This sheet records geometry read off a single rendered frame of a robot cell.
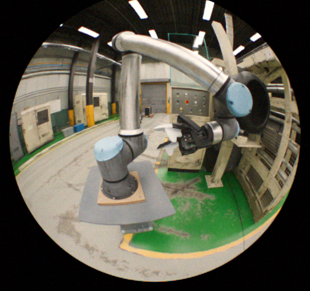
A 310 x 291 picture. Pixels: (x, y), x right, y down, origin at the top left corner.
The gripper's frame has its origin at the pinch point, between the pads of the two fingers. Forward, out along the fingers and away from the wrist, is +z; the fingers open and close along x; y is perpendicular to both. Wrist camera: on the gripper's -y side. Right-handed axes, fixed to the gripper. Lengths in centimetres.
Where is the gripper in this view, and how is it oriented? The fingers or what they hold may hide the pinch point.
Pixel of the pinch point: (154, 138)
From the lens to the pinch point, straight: 35.1
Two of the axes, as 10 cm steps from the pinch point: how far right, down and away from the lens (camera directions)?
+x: 0.8, 4.9, 8.7
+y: 1.5, 8.6, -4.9
